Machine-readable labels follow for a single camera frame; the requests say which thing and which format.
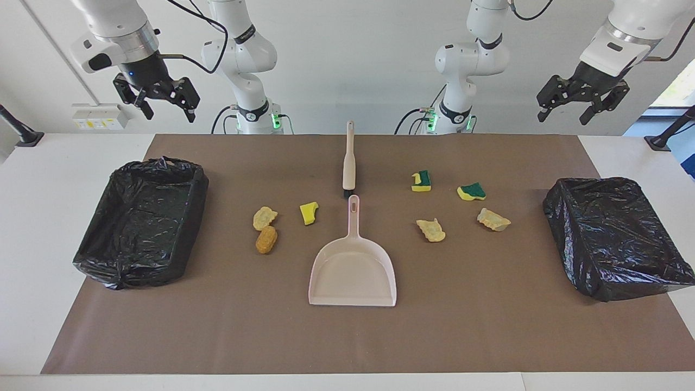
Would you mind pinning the elongated green yellow sponge piece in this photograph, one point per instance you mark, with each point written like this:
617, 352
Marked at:
471, 192

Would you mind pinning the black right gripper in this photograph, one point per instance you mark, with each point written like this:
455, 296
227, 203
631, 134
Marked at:
146, 73

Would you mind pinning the pale pink plastic dustpan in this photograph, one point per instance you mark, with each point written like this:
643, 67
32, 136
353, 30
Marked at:
353, 271

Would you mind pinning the black table clamp stand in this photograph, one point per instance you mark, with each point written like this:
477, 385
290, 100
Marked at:
665, 138
21, 133

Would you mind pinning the pale yellow trash piece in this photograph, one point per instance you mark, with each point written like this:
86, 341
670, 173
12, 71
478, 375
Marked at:
493, 220
431, 231
265, 218

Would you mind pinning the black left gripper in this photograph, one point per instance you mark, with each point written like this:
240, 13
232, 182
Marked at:
597, 81

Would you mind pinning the white wall socket box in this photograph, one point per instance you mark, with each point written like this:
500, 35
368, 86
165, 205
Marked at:
100, 117

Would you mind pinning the brown corn-shaped trash piece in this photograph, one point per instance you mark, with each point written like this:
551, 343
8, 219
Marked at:
266, 240

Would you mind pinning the squarish green yellow sponge piece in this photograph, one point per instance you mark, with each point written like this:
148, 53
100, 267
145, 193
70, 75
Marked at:
421, 182

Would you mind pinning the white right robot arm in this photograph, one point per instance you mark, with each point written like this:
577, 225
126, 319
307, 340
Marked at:
239, 54

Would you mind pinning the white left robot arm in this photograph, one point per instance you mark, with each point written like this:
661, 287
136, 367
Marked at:
472, 60

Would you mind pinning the small yellow sponge piece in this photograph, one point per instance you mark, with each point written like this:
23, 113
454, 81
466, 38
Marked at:
309, 213

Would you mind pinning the brown table mat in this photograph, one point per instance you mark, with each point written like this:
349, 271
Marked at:
347, 336

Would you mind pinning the black bag lined bin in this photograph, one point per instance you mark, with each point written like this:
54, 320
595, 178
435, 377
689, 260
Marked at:
613, 239
141, 228

